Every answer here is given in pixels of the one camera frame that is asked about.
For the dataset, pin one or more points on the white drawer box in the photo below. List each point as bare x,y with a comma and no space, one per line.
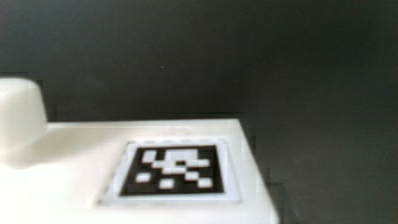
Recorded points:
149,172

